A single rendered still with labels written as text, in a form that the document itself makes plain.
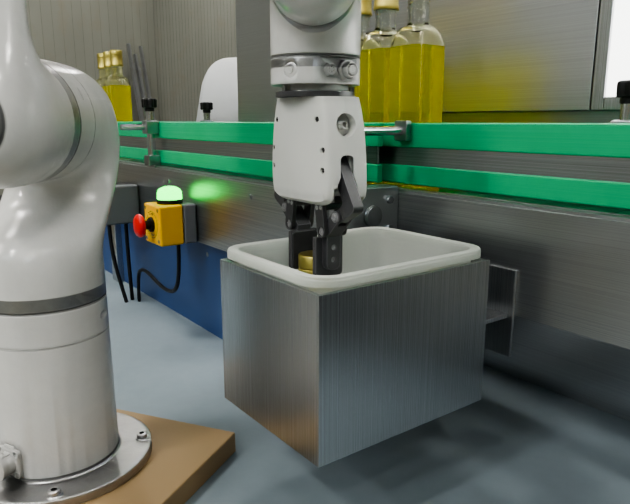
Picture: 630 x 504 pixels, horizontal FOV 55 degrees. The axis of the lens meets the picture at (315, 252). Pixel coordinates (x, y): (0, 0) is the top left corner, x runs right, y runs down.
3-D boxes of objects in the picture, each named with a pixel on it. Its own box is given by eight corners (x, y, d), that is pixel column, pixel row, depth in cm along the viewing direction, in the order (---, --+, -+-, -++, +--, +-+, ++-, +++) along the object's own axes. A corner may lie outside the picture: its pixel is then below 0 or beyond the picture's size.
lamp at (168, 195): (187, 203, 107) (186, 186, 106) (162, 205, 104) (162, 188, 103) (176, 200, 110) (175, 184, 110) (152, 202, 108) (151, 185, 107)
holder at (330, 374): (512, 386, 69) (522, 253, 65) (318, 468, 53) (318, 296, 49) (404, 343, 82) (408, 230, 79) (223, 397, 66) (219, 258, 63)
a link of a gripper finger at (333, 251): (359, 209, 57) (358, 279, 58) (338, 206, 59) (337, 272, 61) (331, 212, 55) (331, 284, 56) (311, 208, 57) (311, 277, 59)
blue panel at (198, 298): (399, 364, 98) (402, 259, 95) (311, 393, 88) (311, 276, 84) (94, 228, 223) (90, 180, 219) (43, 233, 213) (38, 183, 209)
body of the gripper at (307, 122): (381, 81, 55) (378, 203, 57) (316, 86, 63) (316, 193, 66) (314, 77, 51) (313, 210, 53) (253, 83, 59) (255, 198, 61)
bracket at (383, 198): (400, 238, 80) (402, 185, 78) (345, 247, 74) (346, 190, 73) (382, 234, 83) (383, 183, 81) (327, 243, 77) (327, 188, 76)
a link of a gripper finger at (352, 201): (375, 183, 53) (353, 232, 56) (330, 134, 57) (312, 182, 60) (365, 184, 52) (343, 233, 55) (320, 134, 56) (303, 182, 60)
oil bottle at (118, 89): (135, 151, 177) (129, 50, 171) (116, 151, 174) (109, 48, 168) (128, 150, 181) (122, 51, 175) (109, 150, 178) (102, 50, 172)
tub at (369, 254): (488, 328, 64) (493, 247, 62) (318, 381, 51) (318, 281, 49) (376, 291, 77) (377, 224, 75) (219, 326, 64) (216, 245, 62)
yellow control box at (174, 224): (198, 244, 108) (196, 203, 106) (158, 250, 104) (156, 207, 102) (181, 238, 114) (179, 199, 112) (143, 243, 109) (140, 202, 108)
